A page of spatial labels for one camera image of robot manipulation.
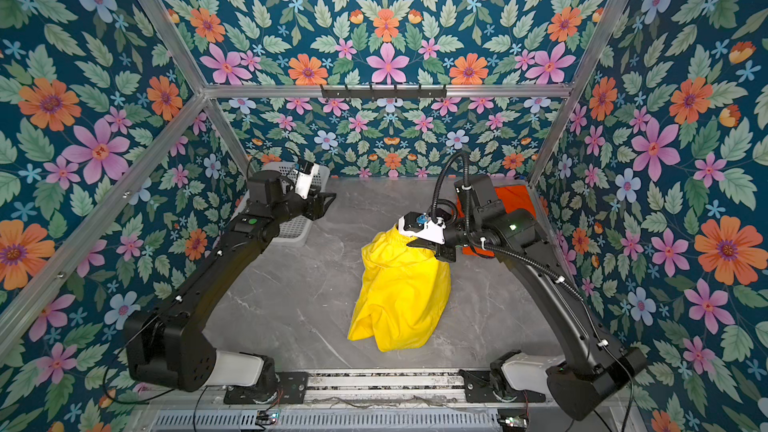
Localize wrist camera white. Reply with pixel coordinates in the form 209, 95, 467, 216
397, 212, 446, 245
294, 159, 319, 199

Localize black hook rail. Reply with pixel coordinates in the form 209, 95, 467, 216
320, 85, 448, 100

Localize yellow shorts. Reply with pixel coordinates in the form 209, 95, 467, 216
347, 228, 452, 352

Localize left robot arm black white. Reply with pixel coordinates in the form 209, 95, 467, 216
123, 160, 335, 403

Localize white plastic laundry basket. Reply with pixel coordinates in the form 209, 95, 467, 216
228, 161, 330, 246

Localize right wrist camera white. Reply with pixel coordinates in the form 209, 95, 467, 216
397, 212, 446, 245

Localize aluminium mounting rail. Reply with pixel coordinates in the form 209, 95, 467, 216
137, 367, 637, 409

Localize white slotted cable duct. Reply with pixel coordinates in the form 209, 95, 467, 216
151, 409, 501, 431

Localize orange shorts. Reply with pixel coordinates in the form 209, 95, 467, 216
457, 184, 536, 259

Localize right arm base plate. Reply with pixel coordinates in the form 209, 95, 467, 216
459, 369, 547, 405

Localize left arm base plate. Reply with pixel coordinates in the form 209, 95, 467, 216
223, 372, 309, 406

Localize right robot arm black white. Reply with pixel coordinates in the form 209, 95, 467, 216
397, 175, 647, 421

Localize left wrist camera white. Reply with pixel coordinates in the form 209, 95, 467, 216
294, 159, 319, 199

